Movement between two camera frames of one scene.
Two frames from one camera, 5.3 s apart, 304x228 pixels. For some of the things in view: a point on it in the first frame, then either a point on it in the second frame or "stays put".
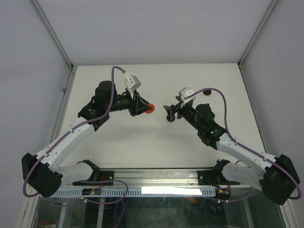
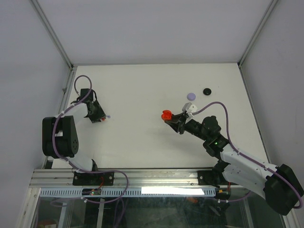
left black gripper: [142, 103] to [100, 114]
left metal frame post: [50, 30] stays put
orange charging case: [153, 109] to [166, 115]
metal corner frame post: [272, 4] stays put
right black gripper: [170, 110] to [181, 124]
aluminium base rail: [156, 177] stays put
